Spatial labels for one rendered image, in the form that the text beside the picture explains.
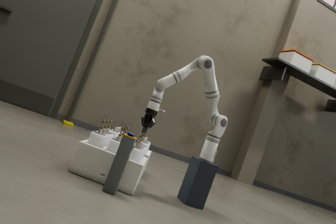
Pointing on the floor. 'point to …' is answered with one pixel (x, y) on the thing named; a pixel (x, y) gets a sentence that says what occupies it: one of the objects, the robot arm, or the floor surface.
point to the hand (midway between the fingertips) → (144, 130)
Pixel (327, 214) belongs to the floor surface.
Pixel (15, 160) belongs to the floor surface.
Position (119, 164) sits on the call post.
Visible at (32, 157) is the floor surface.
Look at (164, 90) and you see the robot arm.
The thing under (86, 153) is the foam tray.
